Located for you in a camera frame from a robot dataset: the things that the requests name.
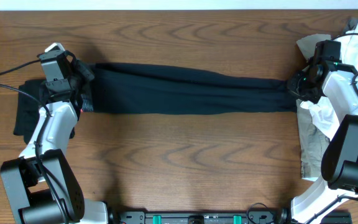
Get black leggings with red waistband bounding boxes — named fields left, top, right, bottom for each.
left=83, top=63, right=297, bottom=115

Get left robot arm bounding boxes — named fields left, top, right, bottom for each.
left=0, top=49, right=109, bottom=223

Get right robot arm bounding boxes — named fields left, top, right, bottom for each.
left=288, top=62, right=358, bottom=223

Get folded black garment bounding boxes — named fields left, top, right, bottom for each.
left=13, top=78, right=77, bottom=144

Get khaki beige garment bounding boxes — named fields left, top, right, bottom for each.
left=296, top=34, right=331, bottom=182

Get white printed t-shirt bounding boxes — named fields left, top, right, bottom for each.
left=300, top=20, right=358, bottom=156

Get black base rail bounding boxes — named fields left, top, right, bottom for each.
left=109, top=202, right=354, bottom=224

